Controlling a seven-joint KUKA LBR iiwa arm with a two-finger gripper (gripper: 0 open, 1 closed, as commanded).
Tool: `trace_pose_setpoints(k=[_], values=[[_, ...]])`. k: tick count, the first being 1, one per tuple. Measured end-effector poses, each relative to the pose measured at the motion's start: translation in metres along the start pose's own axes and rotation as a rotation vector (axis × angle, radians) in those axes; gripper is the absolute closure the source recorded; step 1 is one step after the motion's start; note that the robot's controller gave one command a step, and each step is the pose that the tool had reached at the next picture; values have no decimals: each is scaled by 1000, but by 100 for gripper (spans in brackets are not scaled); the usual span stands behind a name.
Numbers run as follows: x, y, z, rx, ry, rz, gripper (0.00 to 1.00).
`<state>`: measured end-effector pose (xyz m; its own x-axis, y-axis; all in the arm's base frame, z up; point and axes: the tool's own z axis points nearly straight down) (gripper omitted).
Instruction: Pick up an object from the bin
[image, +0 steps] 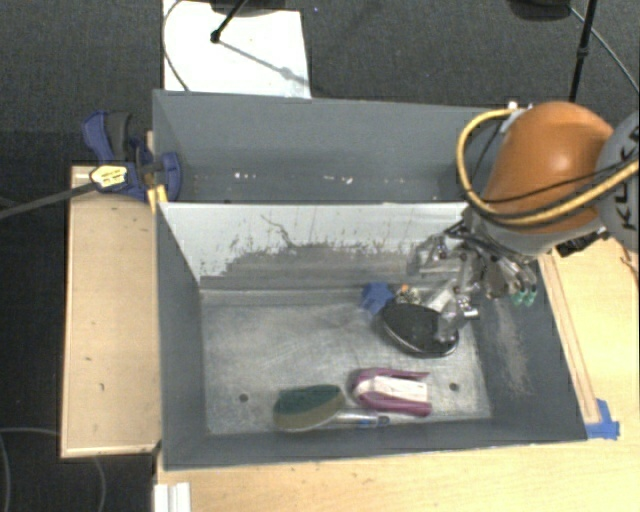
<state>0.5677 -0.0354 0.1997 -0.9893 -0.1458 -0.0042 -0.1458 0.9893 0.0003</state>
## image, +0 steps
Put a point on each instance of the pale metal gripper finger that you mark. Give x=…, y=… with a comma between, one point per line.
x=457, y=317
x=408, y=294

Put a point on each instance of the small blue object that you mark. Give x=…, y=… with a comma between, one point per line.
x=376, y=296

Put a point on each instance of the black oval case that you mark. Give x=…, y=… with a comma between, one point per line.
x=412, y=327

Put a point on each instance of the purple and white stapler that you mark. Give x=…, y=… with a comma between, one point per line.
x=395, y=392

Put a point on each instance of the grey metal bin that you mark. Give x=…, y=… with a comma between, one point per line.
x=310, y=340

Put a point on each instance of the silver and blue pen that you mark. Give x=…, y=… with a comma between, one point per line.
x=362, y=419

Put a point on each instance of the green and yellow sponge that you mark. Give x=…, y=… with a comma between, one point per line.
x=307, y=407

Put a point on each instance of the pale wood board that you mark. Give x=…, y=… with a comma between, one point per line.
x=112, y=325

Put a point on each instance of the black cylinder on white bracket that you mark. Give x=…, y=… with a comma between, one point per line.
x=580, y=245

